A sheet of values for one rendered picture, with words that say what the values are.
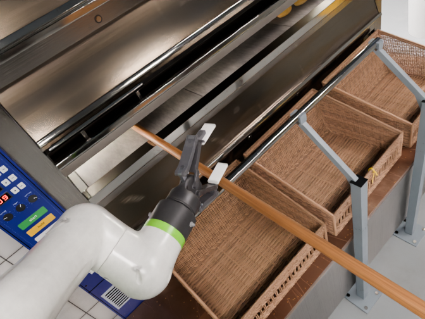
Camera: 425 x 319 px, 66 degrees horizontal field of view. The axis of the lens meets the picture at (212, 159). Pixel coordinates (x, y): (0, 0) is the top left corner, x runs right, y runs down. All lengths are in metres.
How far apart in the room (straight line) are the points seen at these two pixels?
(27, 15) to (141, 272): 0.70
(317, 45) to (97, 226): 1.47
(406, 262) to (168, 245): 1.68
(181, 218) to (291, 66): 1.17
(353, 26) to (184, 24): 1.09
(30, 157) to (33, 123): 0.11
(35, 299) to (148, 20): 0.90
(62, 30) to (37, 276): 0.72
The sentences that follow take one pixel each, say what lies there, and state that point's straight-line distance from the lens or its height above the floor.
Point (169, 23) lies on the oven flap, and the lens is 1.19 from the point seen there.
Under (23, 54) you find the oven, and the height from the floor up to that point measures 1.67.
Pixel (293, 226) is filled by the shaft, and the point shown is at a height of 1.20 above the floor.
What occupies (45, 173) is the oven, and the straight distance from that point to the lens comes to 1.15.
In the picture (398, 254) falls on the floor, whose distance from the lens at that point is 2.18.
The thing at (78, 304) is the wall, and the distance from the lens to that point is 1.51.
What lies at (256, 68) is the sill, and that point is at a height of 1.16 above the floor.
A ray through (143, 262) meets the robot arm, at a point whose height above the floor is 1.43.
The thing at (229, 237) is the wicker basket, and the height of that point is 0.59.
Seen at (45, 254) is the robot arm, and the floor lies 1.57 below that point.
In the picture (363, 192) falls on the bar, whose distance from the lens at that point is 1.25.
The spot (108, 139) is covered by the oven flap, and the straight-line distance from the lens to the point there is 1.00.
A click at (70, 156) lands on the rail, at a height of 1.43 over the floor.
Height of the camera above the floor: 1.90
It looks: 41 degrees down
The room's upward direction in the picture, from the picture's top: 25 degrees counter-clockwise
